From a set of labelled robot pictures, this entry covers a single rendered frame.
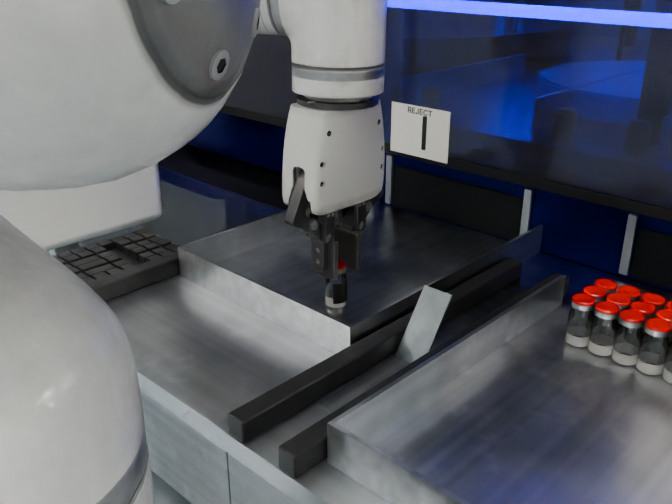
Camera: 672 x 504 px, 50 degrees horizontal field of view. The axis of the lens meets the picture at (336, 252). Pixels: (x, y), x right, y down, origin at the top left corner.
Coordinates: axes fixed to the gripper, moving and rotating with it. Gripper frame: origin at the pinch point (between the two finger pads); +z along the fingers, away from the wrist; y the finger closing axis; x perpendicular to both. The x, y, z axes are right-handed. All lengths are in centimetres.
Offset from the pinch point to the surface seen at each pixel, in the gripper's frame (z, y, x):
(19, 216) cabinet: 7, 10, -53
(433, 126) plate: -9.3, -18.8, -2.6
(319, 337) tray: 5.2, 6.9, 4.5
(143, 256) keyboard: 11.2, 0.5, -35.8
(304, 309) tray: 3.0, 6.9, 2.5
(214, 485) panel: 74, -20, -53
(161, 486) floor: 94, -24, -81
